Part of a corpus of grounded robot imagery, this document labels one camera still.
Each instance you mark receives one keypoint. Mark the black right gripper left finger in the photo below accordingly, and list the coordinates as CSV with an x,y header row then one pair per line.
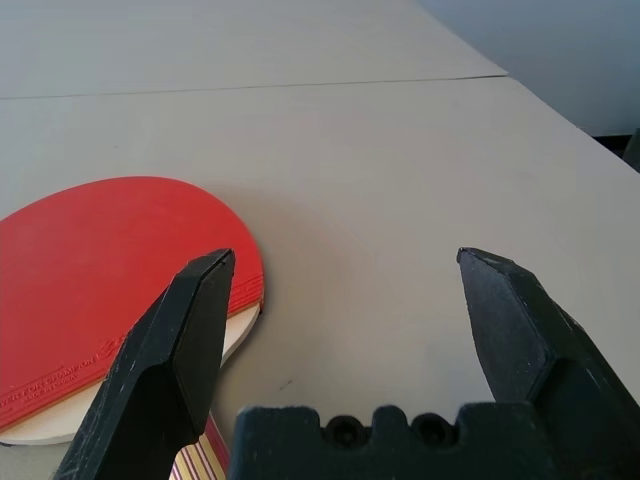
x,y
160,360

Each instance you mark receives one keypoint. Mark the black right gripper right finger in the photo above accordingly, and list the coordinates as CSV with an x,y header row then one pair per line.
x,y
510,325

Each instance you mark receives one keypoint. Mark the red ping-pong paddle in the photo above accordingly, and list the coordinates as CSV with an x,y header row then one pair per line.
x,y
100,260

